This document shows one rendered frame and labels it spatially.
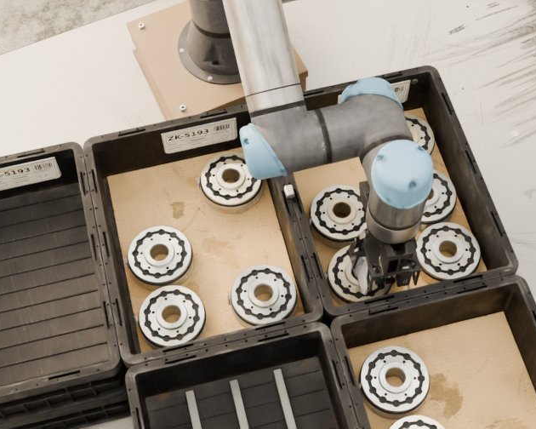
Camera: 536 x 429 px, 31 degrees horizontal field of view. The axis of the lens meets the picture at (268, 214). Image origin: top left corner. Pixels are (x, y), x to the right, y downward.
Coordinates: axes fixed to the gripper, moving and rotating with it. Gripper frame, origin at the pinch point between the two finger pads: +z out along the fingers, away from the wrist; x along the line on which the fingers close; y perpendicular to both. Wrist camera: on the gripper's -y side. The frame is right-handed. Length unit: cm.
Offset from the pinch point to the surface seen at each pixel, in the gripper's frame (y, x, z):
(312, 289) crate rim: 5.2, -11.5, -7.8
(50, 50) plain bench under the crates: -65, -53, 16
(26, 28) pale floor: -133, -73, 86
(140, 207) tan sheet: -18.5, -36.3, 2.3
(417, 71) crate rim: -31.5, 12.3, -7.6
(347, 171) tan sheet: -19.9, -1.1, 2.3
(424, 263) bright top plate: 0.4, 7.2, -1.0
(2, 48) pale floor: -127, -80, 86
